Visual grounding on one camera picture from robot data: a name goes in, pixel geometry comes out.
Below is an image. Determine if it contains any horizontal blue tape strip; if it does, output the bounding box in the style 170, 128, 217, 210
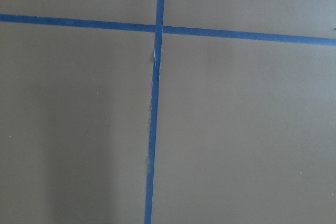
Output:
1, 14, 335, 46

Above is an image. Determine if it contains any brown paper table cover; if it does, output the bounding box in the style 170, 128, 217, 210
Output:
1, 0, 335, 223

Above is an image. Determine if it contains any vertical blue tape strip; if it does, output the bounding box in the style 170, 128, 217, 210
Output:
144, 0, 165, 224

